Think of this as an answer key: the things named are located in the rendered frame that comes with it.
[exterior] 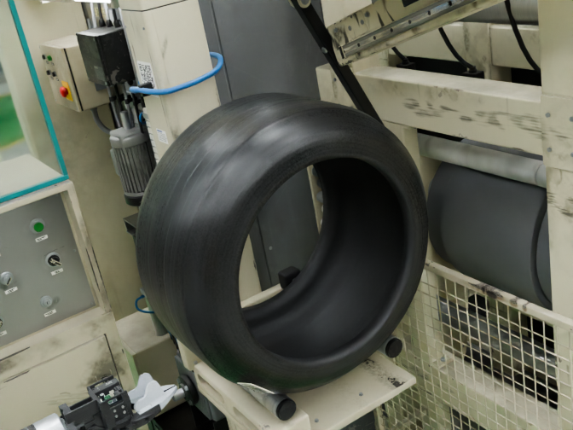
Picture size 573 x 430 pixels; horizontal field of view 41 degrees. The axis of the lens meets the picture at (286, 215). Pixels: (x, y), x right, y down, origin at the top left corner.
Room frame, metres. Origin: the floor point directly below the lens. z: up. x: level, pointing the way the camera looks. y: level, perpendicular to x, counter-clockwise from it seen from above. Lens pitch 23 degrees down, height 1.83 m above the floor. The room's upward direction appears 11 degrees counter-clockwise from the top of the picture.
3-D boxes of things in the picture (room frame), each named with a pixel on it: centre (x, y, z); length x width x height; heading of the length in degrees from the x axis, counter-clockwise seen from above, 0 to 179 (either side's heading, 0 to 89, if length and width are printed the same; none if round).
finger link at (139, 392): (1.22, 0.32, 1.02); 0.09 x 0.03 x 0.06; 119
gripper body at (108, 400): (1.16, 0.40, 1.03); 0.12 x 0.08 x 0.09; 119
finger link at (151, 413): (1.17, 0.34, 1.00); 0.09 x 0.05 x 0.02; 119
